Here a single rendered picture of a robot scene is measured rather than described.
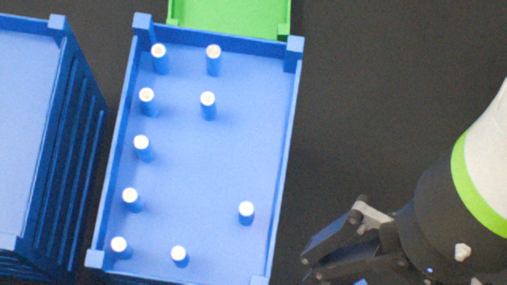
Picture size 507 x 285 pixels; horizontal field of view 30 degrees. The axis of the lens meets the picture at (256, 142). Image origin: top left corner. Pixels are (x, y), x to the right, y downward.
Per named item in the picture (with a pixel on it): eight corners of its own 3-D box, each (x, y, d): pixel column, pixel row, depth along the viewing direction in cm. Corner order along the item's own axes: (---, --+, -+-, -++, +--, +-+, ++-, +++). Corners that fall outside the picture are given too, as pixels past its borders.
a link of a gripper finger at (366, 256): (412, 269, 73) (402, 256, 72) (314, 288, 81) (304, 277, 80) (430, 233, 75) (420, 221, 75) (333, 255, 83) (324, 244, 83)
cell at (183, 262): (175, 251, 109) (171, 243, 103) (191, 253, 109) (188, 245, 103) (173, 267, 109) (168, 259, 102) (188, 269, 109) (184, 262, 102)
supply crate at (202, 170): (141, 36, 116) (134, 11, 109) (302, 60, 116) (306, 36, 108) (93, 275, 109) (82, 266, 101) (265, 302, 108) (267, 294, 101)
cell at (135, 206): (129, 196, 111) (123, 185, 105) (145, 199, 111) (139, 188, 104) (127, 211, 110) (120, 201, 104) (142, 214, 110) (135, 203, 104)
